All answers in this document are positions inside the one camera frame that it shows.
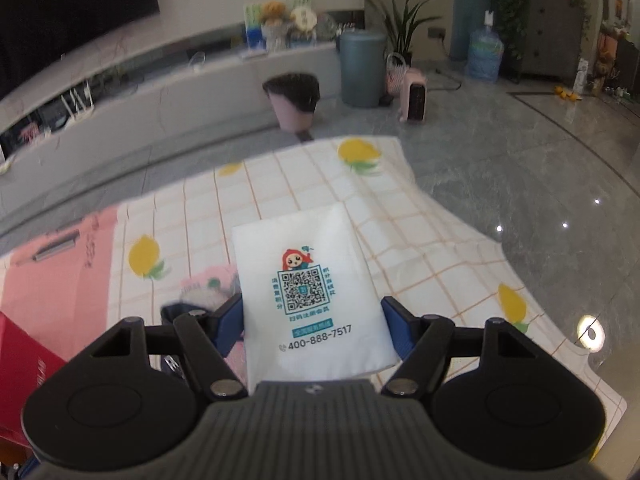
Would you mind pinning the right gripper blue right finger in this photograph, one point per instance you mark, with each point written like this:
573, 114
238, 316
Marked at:
422, 344

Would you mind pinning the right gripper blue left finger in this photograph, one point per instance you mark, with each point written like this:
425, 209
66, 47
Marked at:
206, 338

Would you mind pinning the navy fabric item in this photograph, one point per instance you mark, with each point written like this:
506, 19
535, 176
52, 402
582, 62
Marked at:
223, 327

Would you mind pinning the pink cloth item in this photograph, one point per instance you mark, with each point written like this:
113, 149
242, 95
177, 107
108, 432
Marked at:
209, 290

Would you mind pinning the white tissue pack QR code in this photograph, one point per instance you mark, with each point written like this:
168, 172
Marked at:
311, 312

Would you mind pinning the lemon print checkered tablecloth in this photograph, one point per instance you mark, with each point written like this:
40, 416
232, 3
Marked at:
416, 251

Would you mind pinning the pink restaurant mat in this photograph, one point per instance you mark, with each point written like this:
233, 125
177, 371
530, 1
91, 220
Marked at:
56, 286

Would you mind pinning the red box lid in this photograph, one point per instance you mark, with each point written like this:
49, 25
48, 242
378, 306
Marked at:
25, 365

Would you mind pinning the pink small heater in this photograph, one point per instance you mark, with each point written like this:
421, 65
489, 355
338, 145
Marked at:
413, 94

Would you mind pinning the pink bin with black bag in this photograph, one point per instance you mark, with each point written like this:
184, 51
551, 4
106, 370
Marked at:
294, 98

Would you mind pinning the white marble TV bench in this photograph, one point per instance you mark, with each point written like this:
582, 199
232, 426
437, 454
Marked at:
225, 90

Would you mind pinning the white wifi router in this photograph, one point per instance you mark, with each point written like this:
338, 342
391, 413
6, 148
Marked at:
78, 102

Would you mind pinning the grey-blue tall trash can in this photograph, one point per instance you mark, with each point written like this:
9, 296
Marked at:
362, 63

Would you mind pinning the blue water jug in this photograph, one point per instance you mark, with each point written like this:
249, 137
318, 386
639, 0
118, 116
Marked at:
485, 52

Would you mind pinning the green potted floor plant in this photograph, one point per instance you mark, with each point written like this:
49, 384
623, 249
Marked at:
401, 23

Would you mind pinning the teddy bear gift basket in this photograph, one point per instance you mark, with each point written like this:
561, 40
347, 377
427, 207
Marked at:
278, 25

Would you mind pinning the grey drawer cabinet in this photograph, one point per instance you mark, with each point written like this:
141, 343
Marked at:
553, 34

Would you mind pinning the black wall television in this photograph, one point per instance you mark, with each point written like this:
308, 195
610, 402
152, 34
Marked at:
37, 33

